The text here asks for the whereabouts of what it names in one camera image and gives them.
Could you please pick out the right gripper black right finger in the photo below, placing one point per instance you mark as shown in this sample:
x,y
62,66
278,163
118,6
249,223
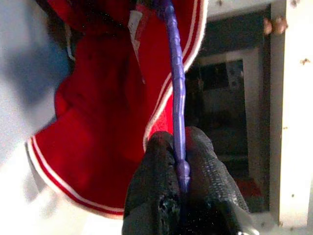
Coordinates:
x,y
210,191

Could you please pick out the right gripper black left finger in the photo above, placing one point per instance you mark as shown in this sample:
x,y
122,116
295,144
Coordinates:
x,y
154,191

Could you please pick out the red white-trimmed jersey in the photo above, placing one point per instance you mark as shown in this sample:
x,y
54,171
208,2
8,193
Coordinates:
x,y
97,122

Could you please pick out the purple plastic hanger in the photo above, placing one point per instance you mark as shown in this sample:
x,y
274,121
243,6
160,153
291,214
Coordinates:
x,y
178,98

